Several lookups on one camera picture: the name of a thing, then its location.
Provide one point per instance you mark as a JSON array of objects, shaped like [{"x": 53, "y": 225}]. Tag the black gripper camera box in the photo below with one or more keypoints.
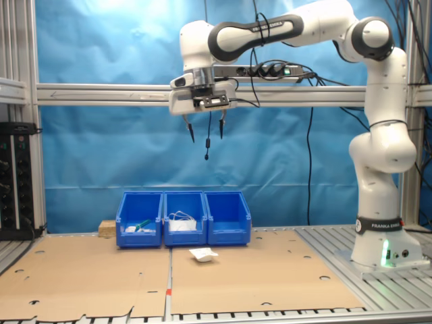
[{"x": 211, "y": 102}]

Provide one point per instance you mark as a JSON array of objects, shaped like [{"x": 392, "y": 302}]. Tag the brown cardboard sheet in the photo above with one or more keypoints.
[
  {"x": 84, "y": 276},
  {"x": 270, "y": 276}
]

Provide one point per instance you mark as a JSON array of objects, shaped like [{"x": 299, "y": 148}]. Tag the black equipment rack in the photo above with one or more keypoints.
[{"x": 20, "y": 185}]

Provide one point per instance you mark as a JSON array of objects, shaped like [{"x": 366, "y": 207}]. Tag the horizontal aluminium beam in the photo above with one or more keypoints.
[{"x": 101, "y": 94}]

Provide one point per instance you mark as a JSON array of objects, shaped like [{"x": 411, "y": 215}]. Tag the wooden block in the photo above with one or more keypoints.
[{"x": 107, "y": 229}]

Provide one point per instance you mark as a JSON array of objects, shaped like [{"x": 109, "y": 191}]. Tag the blue bin with clear packet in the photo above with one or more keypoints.
[{"x": 229, "y": 236}]

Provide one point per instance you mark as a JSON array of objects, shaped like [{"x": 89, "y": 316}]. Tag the cotton packet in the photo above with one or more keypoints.
[{"x": 204, "y": 256}]

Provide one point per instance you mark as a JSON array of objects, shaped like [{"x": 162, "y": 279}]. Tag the blue bin with green packet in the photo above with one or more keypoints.
[{"x": 138, "y": 239}]

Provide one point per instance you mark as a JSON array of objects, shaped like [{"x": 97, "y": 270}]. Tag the aluminium side rail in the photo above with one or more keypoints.
[{"x": 13, "y": 89}]

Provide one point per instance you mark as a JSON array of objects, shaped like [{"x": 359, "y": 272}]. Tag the blue bin with white mask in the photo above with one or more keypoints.
[{"x": 185, "y": 238}]

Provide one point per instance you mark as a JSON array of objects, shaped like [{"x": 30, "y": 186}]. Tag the white face mask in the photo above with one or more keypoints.
[{"x": 182, "y": 226}]

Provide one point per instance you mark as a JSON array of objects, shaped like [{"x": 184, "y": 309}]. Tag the flat white packet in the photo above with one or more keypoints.
[{"x": 130, "y": 229}]

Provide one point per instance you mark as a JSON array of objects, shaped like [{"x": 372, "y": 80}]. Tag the grey power strip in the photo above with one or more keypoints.
[{"x": 293, "y": 71}]

